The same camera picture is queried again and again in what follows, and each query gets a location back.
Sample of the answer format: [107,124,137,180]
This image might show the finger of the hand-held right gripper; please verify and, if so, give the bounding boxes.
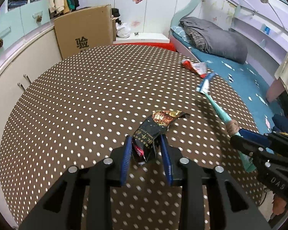
[239,129,288,154]
[230,135,273,169]

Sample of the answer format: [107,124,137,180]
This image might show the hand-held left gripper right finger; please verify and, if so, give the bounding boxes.
[160,134,271,230]

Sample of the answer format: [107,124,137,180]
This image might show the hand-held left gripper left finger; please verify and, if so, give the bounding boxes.
[19,135,133,230]

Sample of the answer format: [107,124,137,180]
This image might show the black snack wrapper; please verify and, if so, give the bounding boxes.
[131,110,190,166]

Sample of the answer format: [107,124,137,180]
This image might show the teal toothbrush pack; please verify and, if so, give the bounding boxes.
[195,72,256,173]

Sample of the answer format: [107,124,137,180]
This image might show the person's right hand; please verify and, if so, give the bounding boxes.
[272,194,288,215]

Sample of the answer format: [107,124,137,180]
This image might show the navy and yellow jacket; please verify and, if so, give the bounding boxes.
[271,114,288,135]

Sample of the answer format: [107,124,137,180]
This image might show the pink hanging garment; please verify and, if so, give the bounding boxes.
[266,79,286,102]

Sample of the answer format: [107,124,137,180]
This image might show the teal patterned mattress sheet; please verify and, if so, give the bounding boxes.
[170,26,286,135]

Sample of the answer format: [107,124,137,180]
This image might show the brown polka dot tablecloth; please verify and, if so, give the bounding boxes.
[0,44,269,230]

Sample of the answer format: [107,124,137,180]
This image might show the red and silver wrapper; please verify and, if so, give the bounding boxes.
[182,60,208,79]

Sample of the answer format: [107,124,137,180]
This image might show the grey duvet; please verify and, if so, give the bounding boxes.
[180,17,248,65]

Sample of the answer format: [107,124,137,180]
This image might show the red box with white lid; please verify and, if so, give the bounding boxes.
[113,32,177,52]

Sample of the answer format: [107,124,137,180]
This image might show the blue plaid pillow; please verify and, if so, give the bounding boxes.
[170,26,191,45]

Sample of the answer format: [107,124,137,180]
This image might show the small white plastic bag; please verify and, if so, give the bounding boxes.
[116,23,132,39]

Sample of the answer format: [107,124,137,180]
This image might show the brown cardboard box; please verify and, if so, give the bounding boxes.
[53,4,114,60]

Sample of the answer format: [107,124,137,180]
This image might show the white low cabinet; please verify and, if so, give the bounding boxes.
[0,21,63,130]

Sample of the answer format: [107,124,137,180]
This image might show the dark clothes heap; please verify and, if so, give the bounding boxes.
[111,8,122,24]

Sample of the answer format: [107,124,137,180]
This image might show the white wardrobe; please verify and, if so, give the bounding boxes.
[70,0,198,44]

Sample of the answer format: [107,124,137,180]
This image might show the mint green drawer cabinet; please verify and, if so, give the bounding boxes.
[0,0,51,64]

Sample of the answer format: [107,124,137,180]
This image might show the folded clothes stack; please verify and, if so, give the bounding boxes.
[7,0,41,10]

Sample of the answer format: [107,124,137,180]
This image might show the teal bunk bed frame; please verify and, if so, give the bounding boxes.
[169,0,288,77]

